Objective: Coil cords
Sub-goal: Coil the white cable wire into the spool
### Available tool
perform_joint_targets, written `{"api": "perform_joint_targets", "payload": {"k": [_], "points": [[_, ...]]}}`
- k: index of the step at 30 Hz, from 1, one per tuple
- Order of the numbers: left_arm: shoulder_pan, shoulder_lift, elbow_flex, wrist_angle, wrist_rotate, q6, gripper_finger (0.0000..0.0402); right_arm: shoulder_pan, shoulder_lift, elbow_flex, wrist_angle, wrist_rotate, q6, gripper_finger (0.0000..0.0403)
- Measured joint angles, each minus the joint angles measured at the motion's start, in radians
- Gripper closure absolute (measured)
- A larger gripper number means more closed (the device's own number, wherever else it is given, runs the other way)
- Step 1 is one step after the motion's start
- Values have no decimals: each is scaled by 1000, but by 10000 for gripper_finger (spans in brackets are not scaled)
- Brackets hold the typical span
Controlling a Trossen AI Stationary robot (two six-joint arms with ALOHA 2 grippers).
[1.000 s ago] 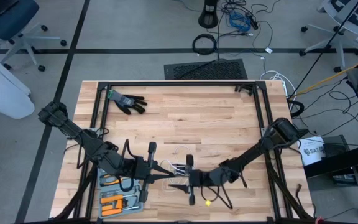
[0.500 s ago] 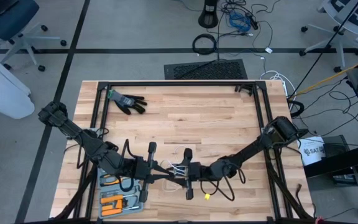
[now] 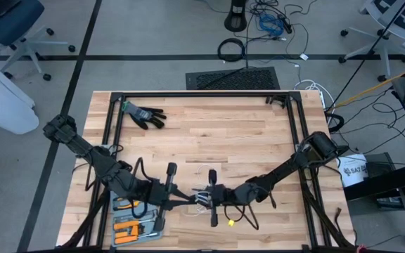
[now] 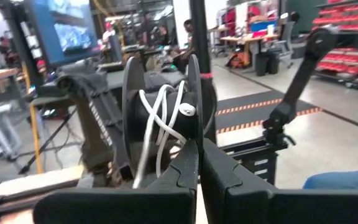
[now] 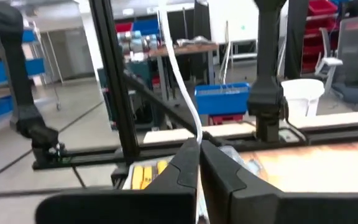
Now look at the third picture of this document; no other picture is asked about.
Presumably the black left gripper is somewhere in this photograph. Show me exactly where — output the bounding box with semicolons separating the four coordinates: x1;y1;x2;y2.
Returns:
148;162;197;233

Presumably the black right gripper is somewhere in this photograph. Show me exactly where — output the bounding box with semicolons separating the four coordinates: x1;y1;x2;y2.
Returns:
192;169;236;228

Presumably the white cord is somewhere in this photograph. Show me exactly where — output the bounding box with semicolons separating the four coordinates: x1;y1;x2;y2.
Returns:
184;163;221;217

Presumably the grey tool case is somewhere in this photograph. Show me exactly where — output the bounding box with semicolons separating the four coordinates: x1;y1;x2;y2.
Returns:
109;191;167;249

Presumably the black grey work glove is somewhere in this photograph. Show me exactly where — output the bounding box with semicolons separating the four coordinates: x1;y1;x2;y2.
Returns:
121;100;167;130

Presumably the small black clamp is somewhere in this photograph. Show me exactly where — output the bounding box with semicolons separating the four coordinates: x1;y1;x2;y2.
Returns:
265;94;288;108

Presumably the black floor vent mat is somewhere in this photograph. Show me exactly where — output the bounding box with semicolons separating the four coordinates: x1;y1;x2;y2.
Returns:
185;66;281;91

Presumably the white printed box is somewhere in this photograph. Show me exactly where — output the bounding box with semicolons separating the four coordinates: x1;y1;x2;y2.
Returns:
337;153;369;188

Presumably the black box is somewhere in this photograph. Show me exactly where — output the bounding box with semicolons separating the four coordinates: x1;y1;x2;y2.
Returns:
364;151;397;178

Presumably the black side table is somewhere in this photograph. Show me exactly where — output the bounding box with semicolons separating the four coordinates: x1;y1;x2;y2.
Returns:
342;59;405;247

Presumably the black stand base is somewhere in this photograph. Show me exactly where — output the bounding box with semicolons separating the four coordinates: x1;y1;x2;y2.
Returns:
223;0;248;33

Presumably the black power strip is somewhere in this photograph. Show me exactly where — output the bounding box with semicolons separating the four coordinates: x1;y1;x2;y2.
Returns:
278;15;294;35

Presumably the white cylindrical bin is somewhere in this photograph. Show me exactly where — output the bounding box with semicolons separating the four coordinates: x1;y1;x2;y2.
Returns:
0;48;40;136

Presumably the blue office chair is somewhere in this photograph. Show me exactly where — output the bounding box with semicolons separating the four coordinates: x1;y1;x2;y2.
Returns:
0;0;77;82

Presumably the grey mesh office chair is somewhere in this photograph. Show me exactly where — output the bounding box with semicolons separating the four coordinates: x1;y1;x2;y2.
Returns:
338;0;405;82

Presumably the black cable with yellow tag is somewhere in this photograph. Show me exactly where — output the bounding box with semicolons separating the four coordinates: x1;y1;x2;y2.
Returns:
222;202;260;232

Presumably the black looped wrist cable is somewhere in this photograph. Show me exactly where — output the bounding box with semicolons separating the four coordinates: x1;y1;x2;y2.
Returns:
130;157;155;219

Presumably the orange handled screwdriver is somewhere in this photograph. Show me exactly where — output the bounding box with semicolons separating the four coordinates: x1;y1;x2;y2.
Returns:
114;235;139;246

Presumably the black table frame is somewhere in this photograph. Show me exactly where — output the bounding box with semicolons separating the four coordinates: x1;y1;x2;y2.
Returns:
57;90;355;253

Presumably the black coiled cable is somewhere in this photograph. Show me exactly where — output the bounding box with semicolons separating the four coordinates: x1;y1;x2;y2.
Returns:
217;37;247;63

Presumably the white cable bundle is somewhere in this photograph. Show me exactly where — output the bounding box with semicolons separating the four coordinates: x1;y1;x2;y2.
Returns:
292;79;330;108

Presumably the thick black cable loop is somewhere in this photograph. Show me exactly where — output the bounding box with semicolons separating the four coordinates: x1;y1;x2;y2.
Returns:
327;112;345;134

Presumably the blue coiled cable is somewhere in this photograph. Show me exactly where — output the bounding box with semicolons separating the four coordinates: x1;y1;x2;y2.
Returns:
257;13;285;37

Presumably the yellow floor cable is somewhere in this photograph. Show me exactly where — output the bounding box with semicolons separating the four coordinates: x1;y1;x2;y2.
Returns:
334;61;405;110

